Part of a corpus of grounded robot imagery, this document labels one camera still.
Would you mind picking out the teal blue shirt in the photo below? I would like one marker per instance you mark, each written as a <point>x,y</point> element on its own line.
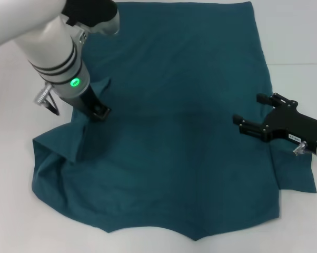
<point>174,118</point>

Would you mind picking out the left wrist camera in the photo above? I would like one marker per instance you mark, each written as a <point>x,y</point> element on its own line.
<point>90,11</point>

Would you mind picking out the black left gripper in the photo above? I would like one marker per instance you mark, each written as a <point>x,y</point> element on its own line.
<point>94,108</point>

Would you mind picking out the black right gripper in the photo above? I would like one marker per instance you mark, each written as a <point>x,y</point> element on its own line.
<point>287,124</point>

